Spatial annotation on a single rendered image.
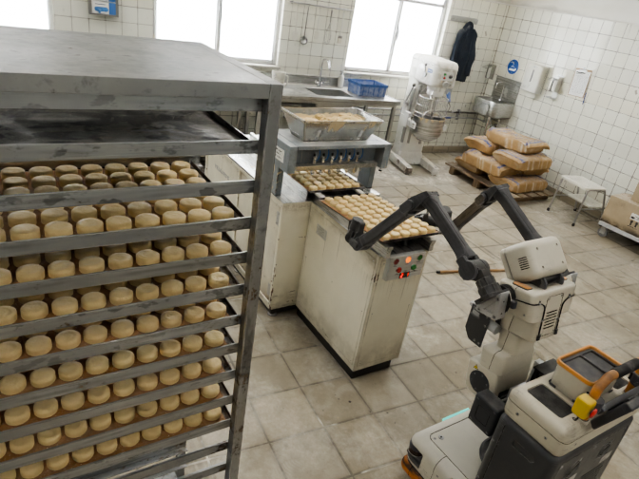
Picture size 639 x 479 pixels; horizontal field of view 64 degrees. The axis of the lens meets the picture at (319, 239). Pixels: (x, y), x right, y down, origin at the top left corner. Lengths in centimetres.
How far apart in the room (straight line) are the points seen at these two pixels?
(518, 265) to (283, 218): 146
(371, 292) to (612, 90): 482
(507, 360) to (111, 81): 182
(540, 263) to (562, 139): 523
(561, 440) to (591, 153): 531
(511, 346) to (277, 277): 155
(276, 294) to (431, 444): 138
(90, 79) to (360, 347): 225
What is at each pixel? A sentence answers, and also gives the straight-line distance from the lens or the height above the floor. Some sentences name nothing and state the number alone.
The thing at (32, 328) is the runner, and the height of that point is 132.
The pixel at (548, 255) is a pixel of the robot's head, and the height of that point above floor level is 122.
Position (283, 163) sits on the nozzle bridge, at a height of 106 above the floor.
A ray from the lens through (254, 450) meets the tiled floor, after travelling 264.
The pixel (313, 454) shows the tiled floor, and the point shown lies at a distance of 267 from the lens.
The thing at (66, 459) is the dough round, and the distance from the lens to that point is 151.
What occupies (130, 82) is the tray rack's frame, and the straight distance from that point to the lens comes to 96.
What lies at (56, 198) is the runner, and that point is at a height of 160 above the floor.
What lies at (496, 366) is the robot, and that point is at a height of 72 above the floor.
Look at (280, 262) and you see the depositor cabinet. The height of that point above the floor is 44.
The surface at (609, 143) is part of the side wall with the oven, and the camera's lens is 688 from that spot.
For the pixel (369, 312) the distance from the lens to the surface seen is 277.
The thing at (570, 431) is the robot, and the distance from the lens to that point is 200.
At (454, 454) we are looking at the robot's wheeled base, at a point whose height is 28.
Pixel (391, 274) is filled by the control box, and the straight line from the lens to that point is 265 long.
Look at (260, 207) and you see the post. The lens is 113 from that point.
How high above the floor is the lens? 201
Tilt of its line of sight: 27 degrees down
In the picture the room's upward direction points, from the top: 10 degrees clockwise
